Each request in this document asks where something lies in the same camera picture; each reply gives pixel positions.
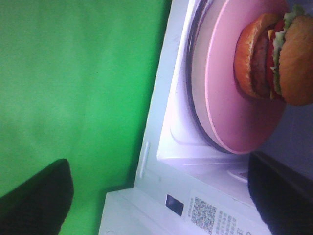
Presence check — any burger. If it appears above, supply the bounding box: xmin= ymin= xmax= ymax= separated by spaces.
xmin=234 ymin=4 xmax=313 ymax=106

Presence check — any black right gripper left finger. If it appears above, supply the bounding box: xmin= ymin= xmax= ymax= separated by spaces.
xmin=0 ymin=159 xmax=73 ymax=235

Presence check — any pink plate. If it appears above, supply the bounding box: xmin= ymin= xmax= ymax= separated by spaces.
xmin=190 ymin=0 xmax=291 ymax=155

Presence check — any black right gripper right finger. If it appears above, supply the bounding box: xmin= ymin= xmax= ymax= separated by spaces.
xmin=247 ymin=152 xmax=313 ymax=235

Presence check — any white microwave oven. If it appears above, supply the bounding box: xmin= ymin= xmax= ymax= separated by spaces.
xmin=99 ymin=0 xmax=313 ymax=235

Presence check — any green table mat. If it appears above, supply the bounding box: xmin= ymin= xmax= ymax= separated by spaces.
xmin=0 ymin=0 xmax=171 ymax=235

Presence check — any glass microwave turntable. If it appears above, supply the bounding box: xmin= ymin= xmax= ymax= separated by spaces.
xmin=184 ymin=0 xmax=233 ymax=155

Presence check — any white warning label sticker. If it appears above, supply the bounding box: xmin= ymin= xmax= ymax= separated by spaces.
xmin=186 ymin=190 xmax=271 ymax=235

